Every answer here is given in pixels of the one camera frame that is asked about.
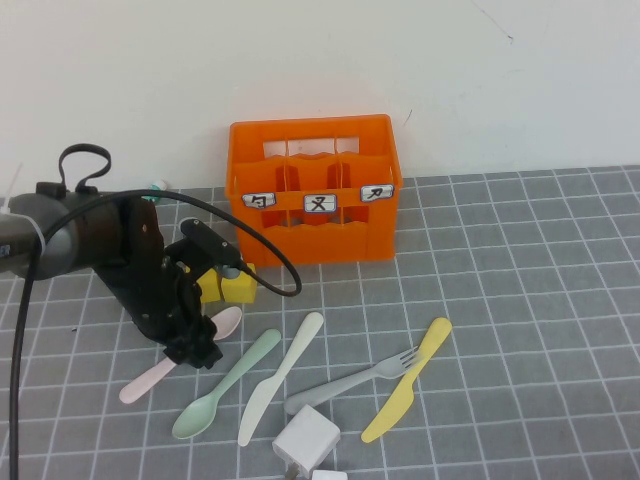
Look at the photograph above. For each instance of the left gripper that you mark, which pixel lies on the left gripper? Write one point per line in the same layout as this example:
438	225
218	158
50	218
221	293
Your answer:
155	300

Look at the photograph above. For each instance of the pale pink plastic spoon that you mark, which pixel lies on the pale pink plastic spoon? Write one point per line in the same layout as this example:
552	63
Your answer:
145	385

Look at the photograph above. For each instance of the mint green plastic spoon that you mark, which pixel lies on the mint green plastic spoon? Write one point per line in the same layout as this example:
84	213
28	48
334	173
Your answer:
195	422

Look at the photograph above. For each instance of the cream white plastic knife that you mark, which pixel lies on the cream white plastic knife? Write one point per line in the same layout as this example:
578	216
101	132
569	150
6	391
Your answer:
260	400

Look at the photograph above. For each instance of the grey plastic fork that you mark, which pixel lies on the grey plastic fork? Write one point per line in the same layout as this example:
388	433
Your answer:
340	385

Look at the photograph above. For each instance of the orange plastic cutlery holder crate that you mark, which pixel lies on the orange plastic cutlery holder crate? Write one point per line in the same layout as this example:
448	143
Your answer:
315	245

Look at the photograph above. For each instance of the yellow foam cube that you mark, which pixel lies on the yellow foam cube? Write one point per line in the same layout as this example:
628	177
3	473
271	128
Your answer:
242	290
210	292

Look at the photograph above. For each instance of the large white charger plug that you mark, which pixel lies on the large white charger plug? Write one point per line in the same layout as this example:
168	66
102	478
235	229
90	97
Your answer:
307	437

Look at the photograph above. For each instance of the paper label reading 勺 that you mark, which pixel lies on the paper label reading 勺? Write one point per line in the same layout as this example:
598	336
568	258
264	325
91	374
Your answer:
260	200

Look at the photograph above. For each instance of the white green glue stick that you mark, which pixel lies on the white green glue stick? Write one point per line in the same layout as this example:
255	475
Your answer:
159	186

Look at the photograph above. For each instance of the small white square adapter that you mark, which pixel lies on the small white square adapter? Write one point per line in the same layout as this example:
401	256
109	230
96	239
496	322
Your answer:
330	475

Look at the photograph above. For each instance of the paper label reading 叉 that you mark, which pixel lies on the paper label reading 叉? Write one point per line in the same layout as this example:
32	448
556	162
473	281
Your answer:
320	203

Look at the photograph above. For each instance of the white zip tie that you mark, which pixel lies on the white zip tie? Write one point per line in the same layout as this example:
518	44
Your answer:
39	235

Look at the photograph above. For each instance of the yellow plastic knife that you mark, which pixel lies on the yellow plastic knife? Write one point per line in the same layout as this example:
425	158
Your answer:
395	405

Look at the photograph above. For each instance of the paper label reading 刀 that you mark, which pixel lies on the paper label reading 刀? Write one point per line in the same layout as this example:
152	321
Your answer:
377	193

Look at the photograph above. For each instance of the grey grid table mat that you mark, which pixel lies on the grey grid table mat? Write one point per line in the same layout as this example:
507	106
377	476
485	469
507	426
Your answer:
525	325

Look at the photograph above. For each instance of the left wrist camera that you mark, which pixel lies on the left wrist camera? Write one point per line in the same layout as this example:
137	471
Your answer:
207	240

